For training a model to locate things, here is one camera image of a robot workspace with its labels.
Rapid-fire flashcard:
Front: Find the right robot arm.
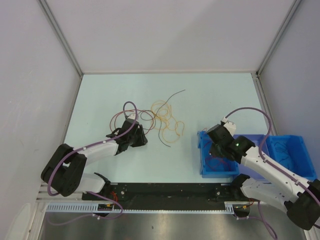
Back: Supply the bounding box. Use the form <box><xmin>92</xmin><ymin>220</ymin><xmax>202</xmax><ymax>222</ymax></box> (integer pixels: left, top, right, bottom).
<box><xmin>206</xmin><ymin>123</ymin><xmax>320</xmax><ymax>231</ymax></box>

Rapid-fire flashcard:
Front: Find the brown wire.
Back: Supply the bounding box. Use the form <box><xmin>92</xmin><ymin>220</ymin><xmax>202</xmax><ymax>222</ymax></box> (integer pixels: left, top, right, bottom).
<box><xmin>139</xmin><ymin>88</ymin><xmax>186</xmax><ymax>148</ymax></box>

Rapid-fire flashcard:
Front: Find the blue plastic bin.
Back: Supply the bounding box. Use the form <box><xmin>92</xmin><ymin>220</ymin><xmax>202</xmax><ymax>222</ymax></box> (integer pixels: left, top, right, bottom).
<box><xmin>197</xmin><ymin>131</ymin><xmax>239</xmax><ymax>178</ymax></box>
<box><xmin>266</xmin><ymin>135</ymin><xmax>317</xmax><ymax>181</ymax></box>

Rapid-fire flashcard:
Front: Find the slotted cable duct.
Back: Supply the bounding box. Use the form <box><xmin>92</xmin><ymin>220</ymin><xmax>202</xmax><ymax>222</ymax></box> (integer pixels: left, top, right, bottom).
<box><xmin>46</xmin><ymin>202</ymin><xmax>234</xmax><ymax>215</ymax></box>

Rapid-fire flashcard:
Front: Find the orange wire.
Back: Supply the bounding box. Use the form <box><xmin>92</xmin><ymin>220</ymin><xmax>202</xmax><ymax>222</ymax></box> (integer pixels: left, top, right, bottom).
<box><xmin>150</xmin><ymin>100</ymin><xmax>186</xmax><ymax>145</ymax></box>

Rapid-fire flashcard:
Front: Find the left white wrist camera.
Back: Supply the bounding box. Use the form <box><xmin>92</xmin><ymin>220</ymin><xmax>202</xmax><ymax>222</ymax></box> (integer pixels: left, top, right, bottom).
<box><xmin>126</xmin><ymin>113</ymin><xmax>138</xmax><ymax>120</ymax></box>

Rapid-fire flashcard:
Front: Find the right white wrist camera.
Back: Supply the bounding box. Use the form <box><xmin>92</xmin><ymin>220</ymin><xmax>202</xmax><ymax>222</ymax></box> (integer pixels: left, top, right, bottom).
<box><xmin>220</xmin><ymin>117</ymin><xmax>237</xmax><ymax>136</ymax></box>

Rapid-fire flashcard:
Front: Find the purple plastic tray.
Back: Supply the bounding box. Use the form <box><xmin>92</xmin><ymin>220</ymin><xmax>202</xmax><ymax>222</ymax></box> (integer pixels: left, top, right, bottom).
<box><xmin>238</xmin><ymin>134</ymin><xmax>267</xmax><ymax>182</ymax></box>

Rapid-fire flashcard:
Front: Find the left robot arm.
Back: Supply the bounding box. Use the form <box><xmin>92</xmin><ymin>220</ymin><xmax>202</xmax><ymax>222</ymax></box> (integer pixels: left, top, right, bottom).
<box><xmin>40</xmin><ymin>118</ymin><xmax>148</xmax><ymax>200</ymax></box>

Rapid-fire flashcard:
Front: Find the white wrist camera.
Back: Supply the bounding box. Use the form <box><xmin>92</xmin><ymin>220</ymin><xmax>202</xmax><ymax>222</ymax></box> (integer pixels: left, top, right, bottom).
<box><xmin>126</xmin><ymin>113</ymin><xmax>138</xmax><ymax>120</ymax></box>
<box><xmin>220</xmin><ymin>117</ymin><xmax>237</xmax><ymax>136</ymax></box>

